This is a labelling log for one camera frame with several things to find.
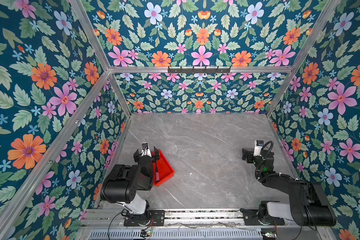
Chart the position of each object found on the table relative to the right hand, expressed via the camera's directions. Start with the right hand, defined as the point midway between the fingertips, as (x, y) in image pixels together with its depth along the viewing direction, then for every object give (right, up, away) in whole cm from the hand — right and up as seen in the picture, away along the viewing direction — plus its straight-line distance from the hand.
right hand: (251, 148), depth 91 cm
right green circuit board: (+1, -39, -21) cm, 44 cm away
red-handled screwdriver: (-57, -16, -5) cm, 59 cm away
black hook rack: (-33, +49, +2) cm, 59 cm away
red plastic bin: (-54, -12, -1) cm, 55 cm away
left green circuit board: (-60, -39, -19) cm, 74 cm away
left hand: (-64, +3, -2) cm, 65 cm away
